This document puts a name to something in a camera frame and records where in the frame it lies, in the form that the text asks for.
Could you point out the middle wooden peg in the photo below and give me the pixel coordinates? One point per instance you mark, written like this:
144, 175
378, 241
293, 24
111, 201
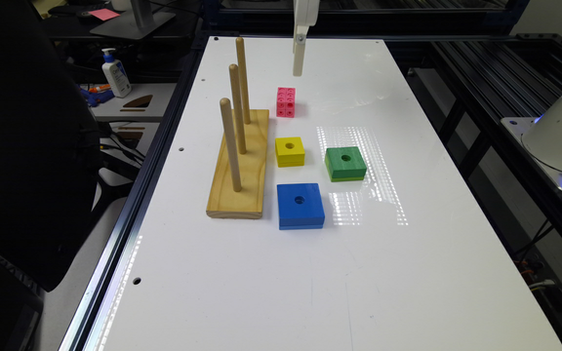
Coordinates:
237, 108

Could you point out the wooden peg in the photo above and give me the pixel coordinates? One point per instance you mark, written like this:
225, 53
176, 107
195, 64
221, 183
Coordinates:
230, 143
243, 78
237, 108

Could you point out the blue square block with hole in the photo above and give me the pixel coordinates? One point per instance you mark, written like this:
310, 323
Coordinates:
300, 206

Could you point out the lotion pump bottle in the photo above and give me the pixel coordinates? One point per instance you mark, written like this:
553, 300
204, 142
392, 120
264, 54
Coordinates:
115, 74

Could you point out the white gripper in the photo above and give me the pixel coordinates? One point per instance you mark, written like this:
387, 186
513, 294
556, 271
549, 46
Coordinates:
305, 14

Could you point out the white side shelf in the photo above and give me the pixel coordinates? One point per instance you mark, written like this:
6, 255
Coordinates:
145, 103

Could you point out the pink sticky note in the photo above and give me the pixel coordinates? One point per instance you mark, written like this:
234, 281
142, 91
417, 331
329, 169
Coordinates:
104, 14

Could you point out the pink cube block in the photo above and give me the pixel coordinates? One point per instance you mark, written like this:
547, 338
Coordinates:
285, 102

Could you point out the far wooden peg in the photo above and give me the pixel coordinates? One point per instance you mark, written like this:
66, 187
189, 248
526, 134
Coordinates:
243, 78

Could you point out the black office chair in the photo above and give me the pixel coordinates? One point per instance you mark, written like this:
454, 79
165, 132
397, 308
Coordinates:
49, 152

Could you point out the yellow square block with hole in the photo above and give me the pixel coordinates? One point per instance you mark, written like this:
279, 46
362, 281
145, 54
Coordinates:
289, 152

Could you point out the silver monitor stand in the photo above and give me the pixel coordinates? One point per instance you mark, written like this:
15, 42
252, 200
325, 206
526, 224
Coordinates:
136, 20

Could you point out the wooden base board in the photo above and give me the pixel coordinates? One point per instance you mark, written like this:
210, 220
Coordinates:
223, 201

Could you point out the blue glue gun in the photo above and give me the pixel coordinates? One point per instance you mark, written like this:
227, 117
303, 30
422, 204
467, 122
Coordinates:
96, 95

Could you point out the near wooden peg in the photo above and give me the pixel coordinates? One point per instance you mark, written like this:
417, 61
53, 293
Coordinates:
230, 143

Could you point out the green square block with hole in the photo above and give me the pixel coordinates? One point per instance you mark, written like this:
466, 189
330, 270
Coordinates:
345, 164

